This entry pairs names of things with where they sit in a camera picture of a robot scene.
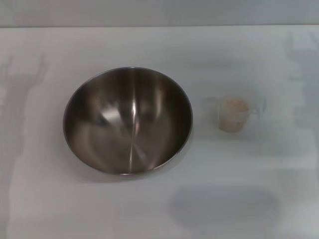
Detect stainless steel mixing bowl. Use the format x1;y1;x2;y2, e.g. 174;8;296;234
62;66;194;176

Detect white rice grains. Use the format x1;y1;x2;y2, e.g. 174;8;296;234
218;97;251;131

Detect clear plastic measuring cup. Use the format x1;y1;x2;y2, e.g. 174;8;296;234
204;96;267;133

